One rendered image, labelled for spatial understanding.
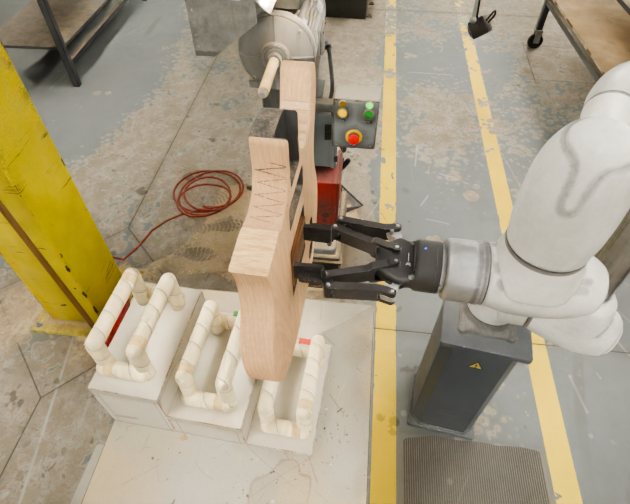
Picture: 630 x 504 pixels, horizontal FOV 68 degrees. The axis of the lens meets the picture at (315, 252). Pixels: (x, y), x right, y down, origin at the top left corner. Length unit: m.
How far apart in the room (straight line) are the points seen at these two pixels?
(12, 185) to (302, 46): 1.09
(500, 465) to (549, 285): 1.59
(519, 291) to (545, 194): 0.15
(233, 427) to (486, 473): 1.34
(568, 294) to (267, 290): 0.38
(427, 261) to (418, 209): 2.26
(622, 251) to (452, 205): 1.81
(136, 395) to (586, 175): 0.84
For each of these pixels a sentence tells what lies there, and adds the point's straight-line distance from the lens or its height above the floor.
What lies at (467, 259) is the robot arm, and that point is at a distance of 0.65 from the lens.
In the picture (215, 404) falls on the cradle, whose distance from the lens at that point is 1.02.
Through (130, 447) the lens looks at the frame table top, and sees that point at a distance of 1.17.
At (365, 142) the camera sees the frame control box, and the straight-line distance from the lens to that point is 1.74.
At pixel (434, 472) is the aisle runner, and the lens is 2.10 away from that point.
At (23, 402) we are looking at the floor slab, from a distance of 2.49.
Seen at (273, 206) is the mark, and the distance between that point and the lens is 0.55.
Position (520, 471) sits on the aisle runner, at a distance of 2.20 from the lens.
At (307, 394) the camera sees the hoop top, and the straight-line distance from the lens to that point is 1.01.
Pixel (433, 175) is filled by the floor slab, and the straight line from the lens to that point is 3.17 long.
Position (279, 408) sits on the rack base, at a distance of 1.12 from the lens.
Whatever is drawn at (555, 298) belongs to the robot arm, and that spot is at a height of 1.49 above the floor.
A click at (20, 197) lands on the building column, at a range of 1.95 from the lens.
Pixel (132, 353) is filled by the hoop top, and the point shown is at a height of 1.21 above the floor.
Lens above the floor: 1.98
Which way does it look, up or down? 49 degrees down
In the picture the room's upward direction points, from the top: straight up
